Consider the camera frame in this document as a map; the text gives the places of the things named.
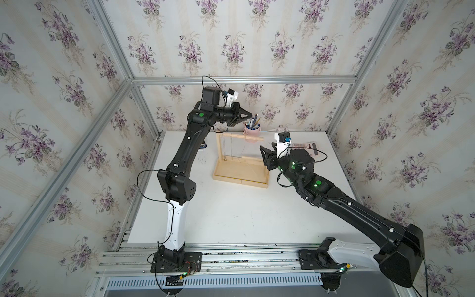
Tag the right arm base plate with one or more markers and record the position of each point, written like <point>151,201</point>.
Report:
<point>318,260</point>

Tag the pink pen holder cup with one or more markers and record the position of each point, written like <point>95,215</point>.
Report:
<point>252,135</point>

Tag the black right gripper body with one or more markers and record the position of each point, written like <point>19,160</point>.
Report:
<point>272,158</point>

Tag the pens in pink cup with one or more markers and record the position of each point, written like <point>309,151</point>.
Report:
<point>252,123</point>

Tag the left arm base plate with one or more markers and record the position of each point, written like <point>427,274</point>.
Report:
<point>176,262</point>

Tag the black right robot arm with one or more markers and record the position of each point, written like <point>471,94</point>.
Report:
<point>394,249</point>

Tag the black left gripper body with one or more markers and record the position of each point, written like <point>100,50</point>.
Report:
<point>232,114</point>

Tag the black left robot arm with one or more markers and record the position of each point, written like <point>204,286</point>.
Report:
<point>215,106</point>

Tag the wooden jewelry display stand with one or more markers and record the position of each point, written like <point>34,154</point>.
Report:
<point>241,169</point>

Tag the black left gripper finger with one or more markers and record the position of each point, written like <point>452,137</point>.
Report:
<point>247,121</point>
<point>242,112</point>

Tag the aluminium mounting rail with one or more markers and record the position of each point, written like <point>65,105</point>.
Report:
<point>223,266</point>

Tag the pink calculator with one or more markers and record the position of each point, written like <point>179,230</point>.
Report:
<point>310,147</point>

